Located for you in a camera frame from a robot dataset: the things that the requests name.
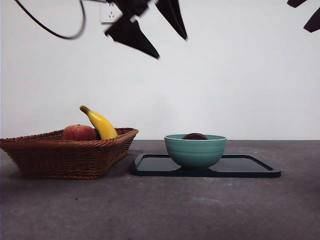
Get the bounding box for dark purple plum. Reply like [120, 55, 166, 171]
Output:
[181, 132, 209, 141]

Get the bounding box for white wall socket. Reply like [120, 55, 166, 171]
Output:
[101, 1, 124, 25]

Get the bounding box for black rectangular tray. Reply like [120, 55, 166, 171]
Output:
[128, 153, 282, 179]

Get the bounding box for brown wicker basket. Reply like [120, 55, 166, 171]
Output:
[0, 127, 140, 180]

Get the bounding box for red orange peach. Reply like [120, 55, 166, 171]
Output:
[61, 124, 97, 141]

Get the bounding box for teal ribbed bowl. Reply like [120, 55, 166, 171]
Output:
[164, 134, 228, 171]

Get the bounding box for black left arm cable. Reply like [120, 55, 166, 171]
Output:
[14, 0, 111, 40]

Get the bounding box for yellow banana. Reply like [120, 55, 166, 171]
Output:
[79, 105, 118, 141]

